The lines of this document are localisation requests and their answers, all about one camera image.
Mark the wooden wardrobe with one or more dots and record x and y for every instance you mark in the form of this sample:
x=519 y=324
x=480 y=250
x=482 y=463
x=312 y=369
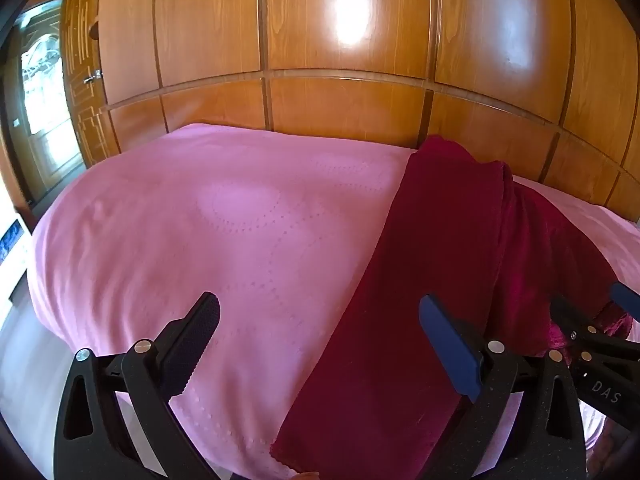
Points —
x=350 y=110

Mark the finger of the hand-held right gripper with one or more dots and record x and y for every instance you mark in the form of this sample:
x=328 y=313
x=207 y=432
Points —
x=570 y=320
x=627 y=301

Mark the maroon garment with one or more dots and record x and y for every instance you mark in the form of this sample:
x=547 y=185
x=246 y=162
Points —
x=435 y=240

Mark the carved wooden door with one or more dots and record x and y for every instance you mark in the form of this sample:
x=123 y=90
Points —
x=82 y=110

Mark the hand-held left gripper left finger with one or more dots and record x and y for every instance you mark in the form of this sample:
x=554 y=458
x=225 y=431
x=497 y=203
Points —
x=196 y=337

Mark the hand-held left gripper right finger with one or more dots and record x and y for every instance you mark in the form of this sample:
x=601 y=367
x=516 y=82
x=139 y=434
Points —
x=450 y=345

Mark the pink blanket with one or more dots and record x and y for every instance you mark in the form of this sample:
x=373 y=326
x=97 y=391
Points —
x=200 y=220

